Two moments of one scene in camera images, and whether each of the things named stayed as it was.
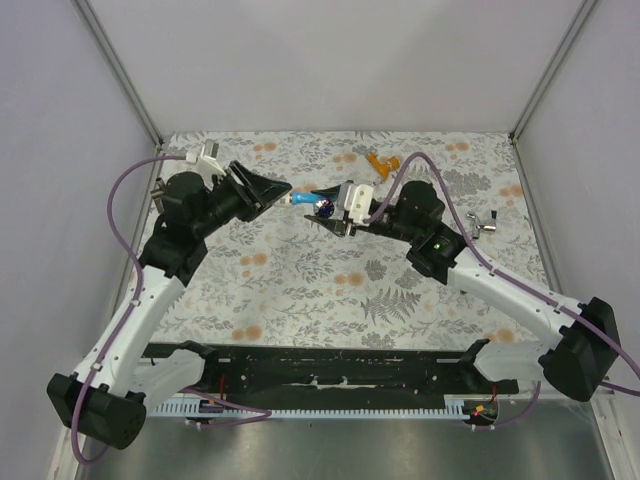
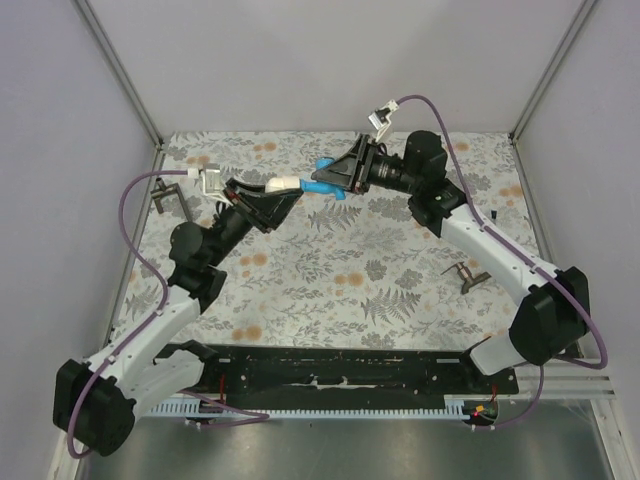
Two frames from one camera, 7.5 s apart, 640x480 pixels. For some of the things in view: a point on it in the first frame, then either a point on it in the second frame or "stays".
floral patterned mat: [286, 280] stays
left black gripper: [257, 194] to [266, 210]
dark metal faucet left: [158, 194] stays
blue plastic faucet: [324, 205] to [323, 187]
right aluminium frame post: [551, 68] stays
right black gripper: [340, 229] to [353, 170]
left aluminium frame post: [112, 58] stays
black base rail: [351, 371] stays
